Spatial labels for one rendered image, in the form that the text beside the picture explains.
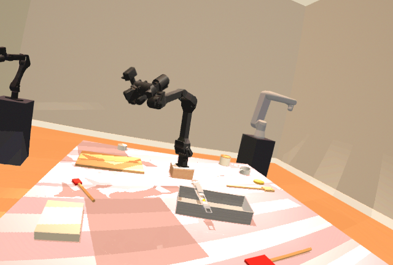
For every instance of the red spatula with wooden handle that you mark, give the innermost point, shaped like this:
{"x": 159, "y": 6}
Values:
{"x": 79, "y": 183}
{"x": 264, "y": 260}

